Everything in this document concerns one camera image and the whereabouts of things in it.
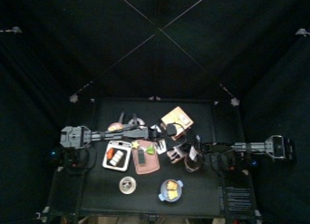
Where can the blue toy pot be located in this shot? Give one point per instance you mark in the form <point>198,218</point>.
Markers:
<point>172,190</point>

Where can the beige toy food roll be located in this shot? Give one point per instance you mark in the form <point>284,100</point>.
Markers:
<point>118,158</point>

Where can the white printed label sticker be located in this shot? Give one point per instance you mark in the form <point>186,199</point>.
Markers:
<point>238,198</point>

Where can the pink toy pan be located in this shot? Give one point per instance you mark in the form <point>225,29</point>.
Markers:
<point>116,126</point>

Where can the orange toy carrot piece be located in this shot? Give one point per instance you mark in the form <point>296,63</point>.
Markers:
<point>110,153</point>

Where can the white rectangular tray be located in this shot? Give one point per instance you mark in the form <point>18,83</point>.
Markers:
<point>117,155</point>

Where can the dark toy knife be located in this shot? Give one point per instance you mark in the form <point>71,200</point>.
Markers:
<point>141,157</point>

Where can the yellow toy star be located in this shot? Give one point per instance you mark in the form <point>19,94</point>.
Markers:
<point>136,144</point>

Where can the yellow toy food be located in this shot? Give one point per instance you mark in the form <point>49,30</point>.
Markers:
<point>173,189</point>

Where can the green toy vegetable piece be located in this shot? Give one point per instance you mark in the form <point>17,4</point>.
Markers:
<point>150,149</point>

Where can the tan wooden box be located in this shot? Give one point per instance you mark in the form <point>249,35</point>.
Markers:
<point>178,116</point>

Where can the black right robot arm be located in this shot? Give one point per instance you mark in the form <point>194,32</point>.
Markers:
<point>258,147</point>

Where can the pink cutting board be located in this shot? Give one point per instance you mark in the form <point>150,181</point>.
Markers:
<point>146,165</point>

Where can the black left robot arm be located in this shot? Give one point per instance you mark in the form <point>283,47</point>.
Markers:
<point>101,135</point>

